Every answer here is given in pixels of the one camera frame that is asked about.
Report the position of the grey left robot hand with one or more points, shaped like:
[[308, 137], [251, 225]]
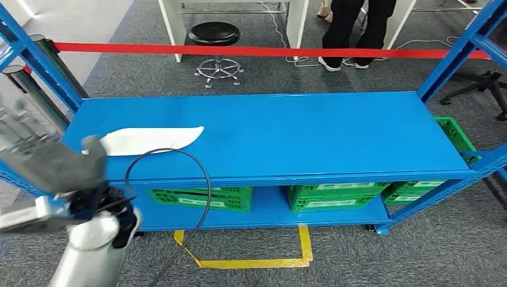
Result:
[[59, 166]]

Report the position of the white curved plastic part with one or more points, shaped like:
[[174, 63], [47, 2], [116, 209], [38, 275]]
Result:
[[150, 138]]

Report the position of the blue metal shelf rack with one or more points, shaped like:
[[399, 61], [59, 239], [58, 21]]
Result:
[[277, 134]]

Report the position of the black round stool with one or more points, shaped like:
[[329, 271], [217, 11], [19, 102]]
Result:
[[214, 33]]

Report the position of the red barrier tape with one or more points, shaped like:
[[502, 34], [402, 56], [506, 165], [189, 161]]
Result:
[[237, 50]]

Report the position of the white desk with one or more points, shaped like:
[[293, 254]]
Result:
[[396, 27], [297, 27]]

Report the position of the person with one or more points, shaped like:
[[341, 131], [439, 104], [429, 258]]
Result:
[[325, 12], [344, 23]]

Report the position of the black office chair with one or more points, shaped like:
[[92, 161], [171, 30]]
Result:
[[489, 81]]

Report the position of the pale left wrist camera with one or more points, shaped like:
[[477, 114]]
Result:
[[27, 216]]

